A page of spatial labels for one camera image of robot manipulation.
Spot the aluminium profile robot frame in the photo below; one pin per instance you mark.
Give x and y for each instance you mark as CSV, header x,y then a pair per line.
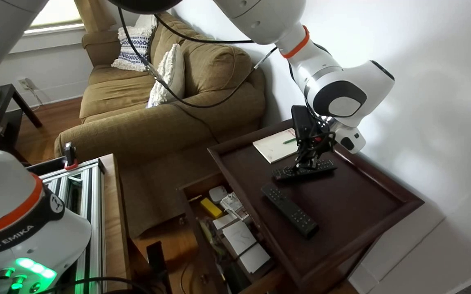
x,y
82,217

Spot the flat white box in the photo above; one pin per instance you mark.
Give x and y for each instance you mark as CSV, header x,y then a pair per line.
x,y
239,237
254,258

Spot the white window frame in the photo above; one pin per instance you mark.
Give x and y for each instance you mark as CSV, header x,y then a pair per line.
x,y
50,33

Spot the short black remote control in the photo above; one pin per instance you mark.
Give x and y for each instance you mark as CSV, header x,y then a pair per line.
x,y
290,211

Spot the white notepad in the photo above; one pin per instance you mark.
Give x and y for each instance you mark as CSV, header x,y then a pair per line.
x,y
274,146

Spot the brown fabric sofa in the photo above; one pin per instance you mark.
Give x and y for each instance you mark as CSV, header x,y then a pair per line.
x,y
138,128

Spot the patterned white throw pillow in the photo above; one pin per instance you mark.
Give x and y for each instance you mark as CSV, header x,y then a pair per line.
x,y
135,46

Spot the small white bottle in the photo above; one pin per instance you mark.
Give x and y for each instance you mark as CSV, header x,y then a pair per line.
x,y
233,206

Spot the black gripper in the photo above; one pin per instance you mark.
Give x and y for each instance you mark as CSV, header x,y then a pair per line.
x,y
318,136

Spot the small rounded white item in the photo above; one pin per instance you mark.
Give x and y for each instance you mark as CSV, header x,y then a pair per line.
x,y
218,193

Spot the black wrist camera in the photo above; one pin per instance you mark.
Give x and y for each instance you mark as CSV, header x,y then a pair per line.
x,y
301,124

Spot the black side table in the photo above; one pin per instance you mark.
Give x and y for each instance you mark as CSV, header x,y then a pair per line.
x,y
7,116

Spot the aluminium frame machine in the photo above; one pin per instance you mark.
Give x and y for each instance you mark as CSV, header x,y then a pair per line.
x,y
115,229

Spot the black stand bar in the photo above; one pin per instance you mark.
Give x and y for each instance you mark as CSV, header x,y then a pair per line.
x,y
158,266

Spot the white wall socket plate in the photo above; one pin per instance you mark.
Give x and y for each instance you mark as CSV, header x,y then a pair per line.
x,y
27,84

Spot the dark wooden side table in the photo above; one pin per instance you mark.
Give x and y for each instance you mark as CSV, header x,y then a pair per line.
x,y
350,213

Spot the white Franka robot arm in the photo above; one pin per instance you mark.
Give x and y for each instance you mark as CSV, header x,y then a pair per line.
x,y
328,82

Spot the small yellow item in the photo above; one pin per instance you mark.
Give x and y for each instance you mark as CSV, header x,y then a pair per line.
x,y
211,208

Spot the dark wooden table drawer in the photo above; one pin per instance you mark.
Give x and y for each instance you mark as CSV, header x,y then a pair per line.
x,y
213,255

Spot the long black remote control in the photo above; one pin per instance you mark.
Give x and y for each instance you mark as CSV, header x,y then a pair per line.
x,y
306,172

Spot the green pen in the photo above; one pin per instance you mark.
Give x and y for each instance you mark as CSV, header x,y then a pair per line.
x,y
290,141

